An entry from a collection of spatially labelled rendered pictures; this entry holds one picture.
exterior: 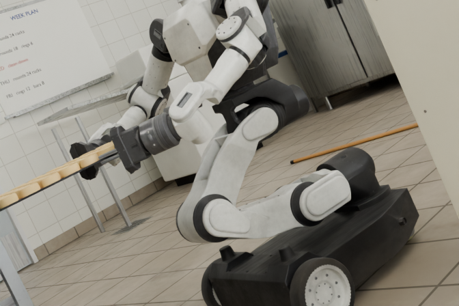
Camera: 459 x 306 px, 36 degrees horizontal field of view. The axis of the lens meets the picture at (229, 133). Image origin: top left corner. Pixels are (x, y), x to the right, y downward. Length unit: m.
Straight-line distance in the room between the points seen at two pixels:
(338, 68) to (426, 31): 4.52
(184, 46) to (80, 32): 4.34
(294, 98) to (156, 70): 0.50
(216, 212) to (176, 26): 0.58
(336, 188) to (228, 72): 0.72
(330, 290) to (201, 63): 0.78
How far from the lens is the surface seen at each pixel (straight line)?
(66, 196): 6.10
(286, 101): 2.30
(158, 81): 2.52
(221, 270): 2.37
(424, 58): 1.83
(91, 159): 1.84
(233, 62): 1.78
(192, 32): 2.15
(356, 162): 2.44
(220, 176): 2.15
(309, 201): 2.26
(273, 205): 2.24
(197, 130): 1.74
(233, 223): 2.10
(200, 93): 1.72
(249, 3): 1.93
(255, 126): 2.19
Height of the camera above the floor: 0.80
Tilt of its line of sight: 5 degrees down
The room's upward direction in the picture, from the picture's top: 25 degrees counter-clockwise
